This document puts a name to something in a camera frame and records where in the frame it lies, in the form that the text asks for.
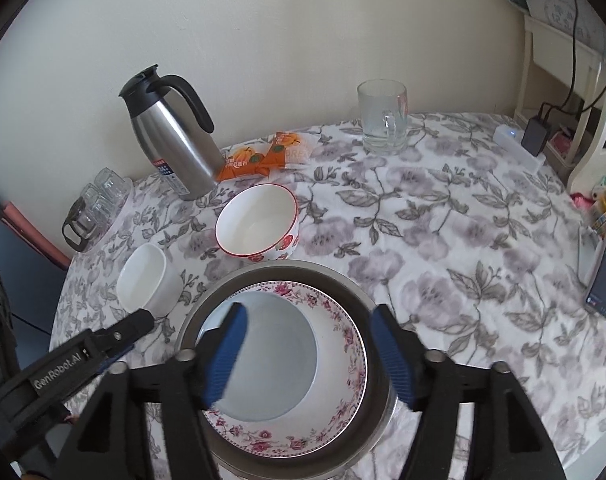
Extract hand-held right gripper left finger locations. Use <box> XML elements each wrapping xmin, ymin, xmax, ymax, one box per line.
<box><xmin>58</xmin><ymin>302</ymin><xmax>248</xmax><ymax>480</ymax></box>

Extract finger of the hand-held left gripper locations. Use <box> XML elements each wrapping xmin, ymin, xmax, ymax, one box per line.
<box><xmin>100</xmin><ymin>308</ymin><xmax>155</xmax><ymax>356</ymax></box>
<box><xmin>98</xmin><ymin>342</ymin><xmax>136</xmax><ymax>367</ymax></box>

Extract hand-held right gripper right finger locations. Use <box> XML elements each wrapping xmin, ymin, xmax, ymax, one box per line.
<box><xmin>372</xmin><ymin>304</ymin><xmax>566</xmax><ymax>480</ymax></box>

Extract pink floral plate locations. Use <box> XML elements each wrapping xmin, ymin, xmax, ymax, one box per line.
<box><xmin>195</xmin><ymin>282</ymin><xmax>368</xmax><ymax>453</ymax></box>

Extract large white bowl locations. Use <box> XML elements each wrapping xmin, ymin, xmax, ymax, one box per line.
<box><xmin>203</xmin><ymin>294</ymin><xmax>318</xmax><ymax>422</ymax></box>

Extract stainless steel plate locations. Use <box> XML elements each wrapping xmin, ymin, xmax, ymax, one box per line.
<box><xmin>174</xmin><ymin>261</ymin><xmax>406</xmax><ymax>480</ymax></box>

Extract small white cup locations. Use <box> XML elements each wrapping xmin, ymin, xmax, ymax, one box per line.
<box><xmin>116</xmin><ymin>244</ymin><xmax>184</xmax><ymax>318</ymax></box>

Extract small clear glass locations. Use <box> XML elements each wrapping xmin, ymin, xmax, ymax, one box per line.
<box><xmin>94</xmin><ymin>167</ymin><xmax>132</xmax><ymax>202</ymax></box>
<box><xmin>80</xmin><ymin>183</ymin><xmax>114</xmax><ymax>217</ymax></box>
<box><xmin>70</xmin><ymin>197</ymin><xmax>108</xmax><ymax>237</ymax></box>

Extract pink board edge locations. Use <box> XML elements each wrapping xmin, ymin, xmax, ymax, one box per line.
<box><xmin>3</xmin><ymin>201</ymin><xmax>74</xmax><ymax>268</ymax></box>

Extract strawberry print bowl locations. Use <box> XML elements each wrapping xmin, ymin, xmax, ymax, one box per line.
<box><xmin>215</xmin><ymin>184</ymin><xmax>300</xmax><ymax>263</ymax></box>

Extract stainless steel thermos jug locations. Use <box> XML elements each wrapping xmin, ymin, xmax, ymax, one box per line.
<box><xmin>119</xmin><ymin>65</ymin><xmax>227</xmax><ymax>202</ymax></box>

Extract white phone stand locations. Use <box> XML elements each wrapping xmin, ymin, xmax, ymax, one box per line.
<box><xmin>578</xmin><ymin>225</ymin><xmax>606</xmax><ymax>286</ymax></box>

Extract clear glass mug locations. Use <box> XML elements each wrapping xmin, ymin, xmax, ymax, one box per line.
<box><xmin>358</xmin><ymin>79</ymin><xmax>408</xmax><ymax>156</ymax></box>

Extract white power strip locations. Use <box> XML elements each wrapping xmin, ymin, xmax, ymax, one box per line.
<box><xmin>494</xmin><ymin>125</ymin><xmax>546</xmax><ymax>173</ymax></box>

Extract small colourful toys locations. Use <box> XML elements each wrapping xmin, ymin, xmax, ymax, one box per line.
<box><xmin>570</xmin><ymin>175</ymin><xmax>606</xmax><ymax>241</ymax></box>

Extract black charger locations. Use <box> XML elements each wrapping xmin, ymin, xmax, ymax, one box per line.
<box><xmin>522</xmin><ymin>102</ymin><xmax>557</xmax><ymax>157</ymax></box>

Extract white wooden chair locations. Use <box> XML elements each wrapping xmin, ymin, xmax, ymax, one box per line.
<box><xmin>513</xmin><ymin>10</ymin><xmax>606</xmax><ymax>196</ymax></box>

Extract grey patterned pillow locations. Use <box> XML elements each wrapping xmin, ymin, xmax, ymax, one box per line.
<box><xmin>528</xmin><ymin>0</ymin><xmax>606</xmax><ymax>47</ymax></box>

